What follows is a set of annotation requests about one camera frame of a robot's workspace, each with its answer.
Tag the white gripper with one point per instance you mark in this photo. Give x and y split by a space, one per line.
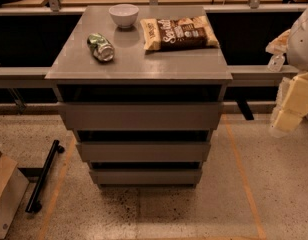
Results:
302 42

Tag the grey bottom drawer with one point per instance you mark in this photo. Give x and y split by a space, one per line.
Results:
144 177

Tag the grey drawer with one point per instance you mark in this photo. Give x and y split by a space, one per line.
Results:
144 177
120 117
143 152

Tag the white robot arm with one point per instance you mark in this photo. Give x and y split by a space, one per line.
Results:
297 49

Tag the grey drawer cabinet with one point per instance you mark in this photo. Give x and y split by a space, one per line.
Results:
136 76

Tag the grey top drawer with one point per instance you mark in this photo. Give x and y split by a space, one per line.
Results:
120 117

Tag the grey middle drawer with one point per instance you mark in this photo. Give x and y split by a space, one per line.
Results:
143 152

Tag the clear sanitizer bottle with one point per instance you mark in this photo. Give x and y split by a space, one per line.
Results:
276 62

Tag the brown chip bag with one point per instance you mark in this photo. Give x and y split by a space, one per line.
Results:
184 33

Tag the white bowl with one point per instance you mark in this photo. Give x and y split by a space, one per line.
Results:
124 15

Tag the green crushed soda can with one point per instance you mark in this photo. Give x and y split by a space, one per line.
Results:
100 47

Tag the cardboard box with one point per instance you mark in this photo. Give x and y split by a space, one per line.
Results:
13 185

